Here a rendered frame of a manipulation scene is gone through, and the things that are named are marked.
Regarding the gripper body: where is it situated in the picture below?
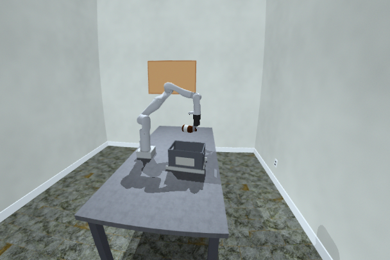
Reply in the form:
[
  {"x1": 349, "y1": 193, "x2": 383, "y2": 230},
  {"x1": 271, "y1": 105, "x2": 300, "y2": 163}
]
[{"x1": 189, "y1": 110, "x2": 201, "y2": 126}]

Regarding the brown glass bottle with white label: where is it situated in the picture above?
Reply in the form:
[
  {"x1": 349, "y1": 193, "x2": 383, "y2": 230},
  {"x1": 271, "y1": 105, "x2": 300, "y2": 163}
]
[{"x1": 182, "y1": 125, "x2": 193, "y2": 133}]

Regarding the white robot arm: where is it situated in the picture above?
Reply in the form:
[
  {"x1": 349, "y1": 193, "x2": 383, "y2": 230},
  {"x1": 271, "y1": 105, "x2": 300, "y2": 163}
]
[{"x1": 137, "y1": 82, "x2": 201, "y2": 152}]

